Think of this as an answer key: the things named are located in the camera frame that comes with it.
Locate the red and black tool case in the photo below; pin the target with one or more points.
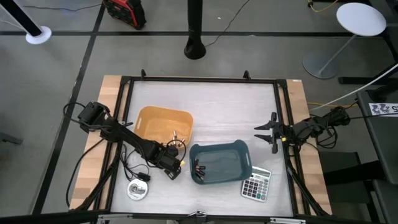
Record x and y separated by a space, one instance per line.
126 11

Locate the black pole with flared base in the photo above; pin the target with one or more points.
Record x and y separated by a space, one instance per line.
194 46

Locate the grey floor object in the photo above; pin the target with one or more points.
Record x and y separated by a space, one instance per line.
11 138

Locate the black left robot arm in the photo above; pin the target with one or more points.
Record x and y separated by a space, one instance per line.
124 133

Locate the black desk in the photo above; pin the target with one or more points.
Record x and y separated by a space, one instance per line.
382 146

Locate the white round pedestal table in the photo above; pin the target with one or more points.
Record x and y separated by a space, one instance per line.
360 18

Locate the orange plastic bin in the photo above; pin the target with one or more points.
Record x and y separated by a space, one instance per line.
155 124

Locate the white printed paper label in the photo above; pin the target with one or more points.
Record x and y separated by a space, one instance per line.
384 109

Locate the white table mat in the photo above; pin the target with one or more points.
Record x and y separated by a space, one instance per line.
217 109

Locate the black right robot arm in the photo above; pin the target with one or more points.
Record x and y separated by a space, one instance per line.
311 127

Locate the silver desk calculator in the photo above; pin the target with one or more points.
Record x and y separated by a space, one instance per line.
256 188

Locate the black desk foot bar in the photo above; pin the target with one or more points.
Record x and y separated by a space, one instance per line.
357 80

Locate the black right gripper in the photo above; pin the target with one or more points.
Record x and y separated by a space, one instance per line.
280 132

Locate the black post with white base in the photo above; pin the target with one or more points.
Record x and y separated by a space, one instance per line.
38 35

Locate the silver camera mount clamp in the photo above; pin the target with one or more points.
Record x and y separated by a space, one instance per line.
198 215

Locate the dark teal plastic bin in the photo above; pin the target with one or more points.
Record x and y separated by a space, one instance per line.
224 161

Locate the black metal table frame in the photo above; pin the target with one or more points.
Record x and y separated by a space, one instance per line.
202 79

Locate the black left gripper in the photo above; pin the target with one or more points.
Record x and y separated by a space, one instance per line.
164 160

